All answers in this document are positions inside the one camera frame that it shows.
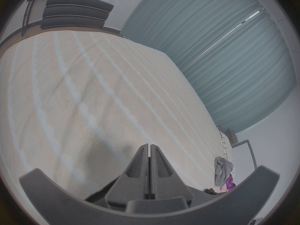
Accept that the bed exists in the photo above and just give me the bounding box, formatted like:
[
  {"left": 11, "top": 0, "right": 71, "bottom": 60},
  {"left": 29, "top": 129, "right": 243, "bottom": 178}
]
[{"left": 0, "top": 30, "right": 258, "bottom": 206}]

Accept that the white printed pillow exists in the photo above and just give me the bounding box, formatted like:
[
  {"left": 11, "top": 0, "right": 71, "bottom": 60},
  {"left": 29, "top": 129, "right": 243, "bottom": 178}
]
[{"left": 219, "top": 130, "right": 235, "bottom": 170}]

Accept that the black T-shirt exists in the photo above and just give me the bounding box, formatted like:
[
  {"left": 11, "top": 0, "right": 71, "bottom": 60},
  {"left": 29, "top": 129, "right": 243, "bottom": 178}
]
[{"left": 85, "top": 181, "right": 222, "bottom": 208}]

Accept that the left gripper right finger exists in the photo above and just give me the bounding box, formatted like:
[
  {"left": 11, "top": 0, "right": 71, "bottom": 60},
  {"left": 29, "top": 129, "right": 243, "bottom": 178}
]
[{"left": 149, "top": 144, "right": 193, "bottom": 206}]

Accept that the blue-green curtain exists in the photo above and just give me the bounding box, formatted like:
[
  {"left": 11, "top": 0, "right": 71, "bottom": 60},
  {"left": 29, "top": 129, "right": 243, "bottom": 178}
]
[
  {"left": 121, "top": 0, "right": 262, "bottom": 70},
  {"left": 182, "top": 8, "right": 295, "bottom": 133}
]

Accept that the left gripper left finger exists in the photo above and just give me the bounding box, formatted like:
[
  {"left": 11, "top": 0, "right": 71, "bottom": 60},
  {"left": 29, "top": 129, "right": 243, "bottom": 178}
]
[{"left": 105, "top": 144, "right": 149, "bottom": 208}]

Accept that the grey garment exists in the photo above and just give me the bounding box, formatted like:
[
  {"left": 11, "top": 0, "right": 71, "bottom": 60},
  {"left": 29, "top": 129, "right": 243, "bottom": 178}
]
[{"left": 214, "top": 156, "right": 234, "bottom": 187}]

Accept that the purple garment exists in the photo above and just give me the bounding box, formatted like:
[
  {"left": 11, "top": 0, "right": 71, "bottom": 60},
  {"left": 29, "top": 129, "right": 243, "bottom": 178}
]
[{"left": 220, "top": 174, "right": 237, "bottom": 193}]

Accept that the black chest of drawers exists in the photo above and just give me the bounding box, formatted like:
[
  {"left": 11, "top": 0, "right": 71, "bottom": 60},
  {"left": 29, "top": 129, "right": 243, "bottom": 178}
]
[{"left": 40, "top": 0, "right": 114, "bottom": 30}]

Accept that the grey bedside table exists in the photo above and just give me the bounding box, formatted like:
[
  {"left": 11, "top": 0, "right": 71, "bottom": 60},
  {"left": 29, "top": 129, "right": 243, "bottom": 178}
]
[{"left": 218, "top": 125, "right": 238, "bottom": 143}]

